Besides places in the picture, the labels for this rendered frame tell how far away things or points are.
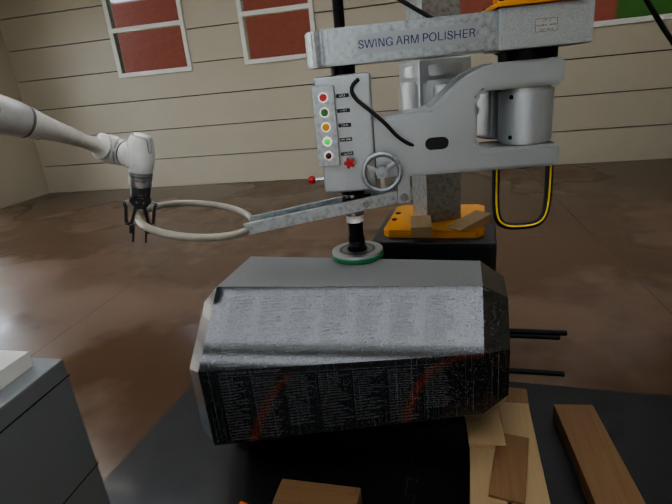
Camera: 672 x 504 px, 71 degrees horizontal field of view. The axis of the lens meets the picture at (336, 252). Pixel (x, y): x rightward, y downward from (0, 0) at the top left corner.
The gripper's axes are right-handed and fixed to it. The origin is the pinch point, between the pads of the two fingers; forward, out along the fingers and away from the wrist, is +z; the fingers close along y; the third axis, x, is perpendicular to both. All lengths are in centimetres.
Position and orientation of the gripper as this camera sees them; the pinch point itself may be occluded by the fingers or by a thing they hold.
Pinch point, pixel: (139, 234)
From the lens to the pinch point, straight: 215.4
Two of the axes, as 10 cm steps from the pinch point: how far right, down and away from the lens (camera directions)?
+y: 9.4, 0.3, 3.5
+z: -1.5, 9.4, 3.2
